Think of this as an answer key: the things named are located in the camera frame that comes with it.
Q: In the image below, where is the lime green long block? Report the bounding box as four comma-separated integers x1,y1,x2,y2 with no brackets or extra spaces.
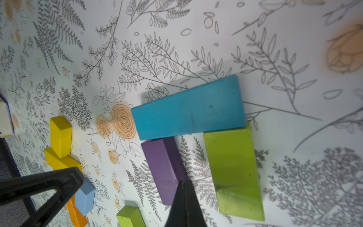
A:
116,206,146,227

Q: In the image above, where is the purple card box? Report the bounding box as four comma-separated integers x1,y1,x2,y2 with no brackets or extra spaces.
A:
0,98,14,138

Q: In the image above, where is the light blue block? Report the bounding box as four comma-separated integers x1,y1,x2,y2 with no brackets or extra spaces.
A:
75,178,95,216

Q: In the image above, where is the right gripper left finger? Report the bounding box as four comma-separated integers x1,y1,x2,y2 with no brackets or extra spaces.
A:
1,167,85,227

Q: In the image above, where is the long yellow block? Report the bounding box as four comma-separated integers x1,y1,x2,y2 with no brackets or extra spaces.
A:
44,148,82,171

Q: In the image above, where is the purple block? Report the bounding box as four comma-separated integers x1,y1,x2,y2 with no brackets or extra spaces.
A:
141,137,188,206

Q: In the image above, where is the teal block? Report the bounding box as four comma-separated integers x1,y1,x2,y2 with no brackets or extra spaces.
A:
131,75,247,141

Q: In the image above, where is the lime green short block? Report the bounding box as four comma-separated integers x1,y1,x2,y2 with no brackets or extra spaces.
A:
203,124,265,221

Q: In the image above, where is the orange block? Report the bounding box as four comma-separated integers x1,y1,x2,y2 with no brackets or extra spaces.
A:
67,196,88,227

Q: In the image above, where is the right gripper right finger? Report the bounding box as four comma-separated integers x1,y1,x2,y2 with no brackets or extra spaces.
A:
165,180,207,227

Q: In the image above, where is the small yellow block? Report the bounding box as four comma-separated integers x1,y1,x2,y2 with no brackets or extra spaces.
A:
50,116,72,158

